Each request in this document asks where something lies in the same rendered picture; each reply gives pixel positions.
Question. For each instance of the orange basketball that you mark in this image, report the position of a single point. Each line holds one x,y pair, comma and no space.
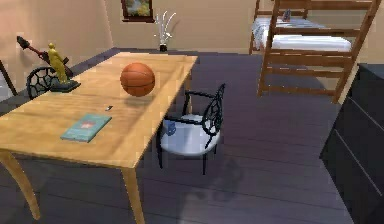
137,79

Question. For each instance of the gold statue on black base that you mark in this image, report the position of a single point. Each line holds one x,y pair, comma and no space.
57,63

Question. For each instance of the black chest of drawers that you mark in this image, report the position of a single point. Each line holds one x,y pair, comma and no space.
358,146

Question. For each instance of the framed landscape picture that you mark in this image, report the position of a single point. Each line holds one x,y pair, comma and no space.
137,9

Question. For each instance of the small black object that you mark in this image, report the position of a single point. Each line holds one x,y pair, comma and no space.
108,108

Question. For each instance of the black chair with white seat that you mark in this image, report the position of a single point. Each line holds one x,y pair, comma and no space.
190,136

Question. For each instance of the teal book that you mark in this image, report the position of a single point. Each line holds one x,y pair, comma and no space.
86,127

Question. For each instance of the wooden bunk bed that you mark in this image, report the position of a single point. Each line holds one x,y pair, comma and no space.
310,43

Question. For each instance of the white twig plant in black pot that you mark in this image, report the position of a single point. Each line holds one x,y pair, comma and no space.
163,31

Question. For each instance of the light wooden table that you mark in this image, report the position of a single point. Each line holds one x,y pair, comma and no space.
140,120

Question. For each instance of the black lattice-back chair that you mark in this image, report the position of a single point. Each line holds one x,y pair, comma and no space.
40,82

